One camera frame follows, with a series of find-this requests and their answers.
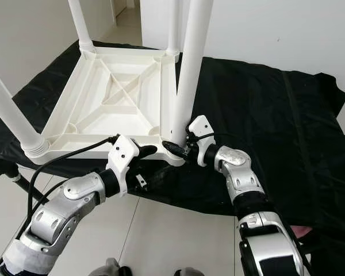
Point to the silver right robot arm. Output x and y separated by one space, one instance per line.
244 178

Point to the black table cloth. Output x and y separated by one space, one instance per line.
299 126

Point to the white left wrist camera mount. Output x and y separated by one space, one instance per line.
125 154

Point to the pink cloth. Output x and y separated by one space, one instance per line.
302 230

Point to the grey right robot leg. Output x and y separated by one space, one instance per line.
190 272

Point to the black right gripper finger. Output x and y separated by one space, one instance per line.
173 148

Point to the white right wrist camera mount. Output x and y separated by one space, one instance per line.
201 125

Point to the black metal table leg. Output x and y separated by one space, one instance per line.
23 185

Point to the white plastic table top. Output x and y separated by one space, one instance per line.
103 115

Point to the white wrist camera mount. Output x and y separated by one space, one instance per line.
201 125
125 154

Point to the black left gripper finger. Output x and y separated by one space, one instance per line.
148 150

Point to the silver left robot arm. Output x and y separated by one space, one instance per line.
63 213

